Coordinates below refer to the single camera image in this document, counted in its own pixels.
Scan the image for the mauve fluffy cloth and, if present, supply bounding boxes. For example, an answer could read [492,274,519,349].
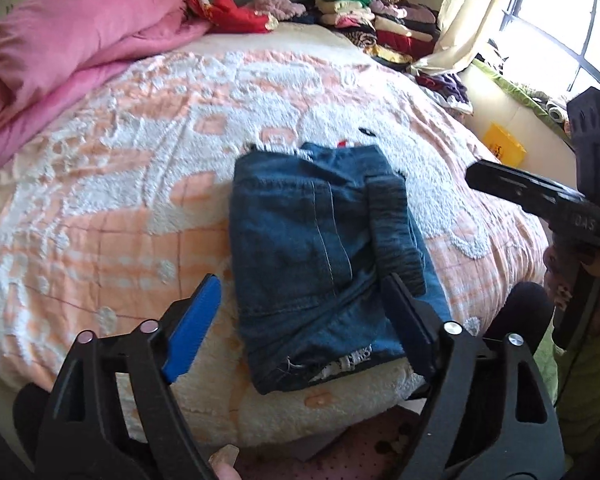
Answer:
[245,0,307,23]

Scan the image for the green cloth on windowsill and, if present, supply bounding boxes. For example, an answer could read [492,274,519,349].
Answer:
[472,55,571,136]

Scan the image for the yellow box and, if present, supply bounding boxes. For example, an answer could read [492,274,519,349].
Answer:
[482,122,527,165]

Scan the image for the window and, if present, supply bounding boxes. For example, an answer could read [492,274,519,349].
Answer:
[500,0,600,106]

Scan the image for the cream curtain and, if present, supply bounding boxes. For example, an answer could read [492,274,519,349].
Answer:
[412,0,523,77]

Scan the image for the pile of folded clothes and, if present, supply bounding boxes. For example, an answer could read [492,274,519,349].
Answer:
[300,0,473,116]

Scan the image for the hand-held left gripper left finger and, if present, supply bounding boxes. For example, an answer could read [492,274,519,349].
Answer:
[12,273,223,480]

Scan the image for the red patterned cloth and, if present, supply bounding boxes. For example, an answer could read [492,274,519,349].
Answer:
[175,0,279,35]

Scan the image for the blue denim jeans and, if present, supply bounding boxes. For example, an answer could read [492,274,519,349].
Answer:
[228,141,453,395]

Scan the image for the pink quilt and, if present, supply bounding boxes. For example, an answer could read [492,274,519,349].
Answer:
[0,0,216,188]

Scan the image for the peach and white printed blanket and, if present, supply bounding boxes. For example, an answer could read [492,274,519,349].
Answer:
[0,25,551,448]

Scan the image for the person's left hand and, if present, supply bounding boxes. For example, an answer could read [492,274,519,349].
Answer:
[207,445,241,480]

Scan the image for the person's black trouser leg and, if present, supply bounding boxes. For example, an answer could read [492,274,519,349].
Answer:
[482,281,556,361]

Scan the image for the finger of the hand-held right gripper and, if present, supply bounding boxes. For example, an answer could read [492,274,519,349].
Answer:
[566,86,600,198]
[465,160,588,221]

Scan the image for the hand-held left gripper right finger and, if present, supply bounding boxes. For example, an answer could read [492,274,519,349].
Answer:
[380,272,566,480]

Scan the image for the person's green garment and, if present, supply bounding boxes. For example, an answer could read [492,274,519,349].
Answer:
[535,305,600,466]

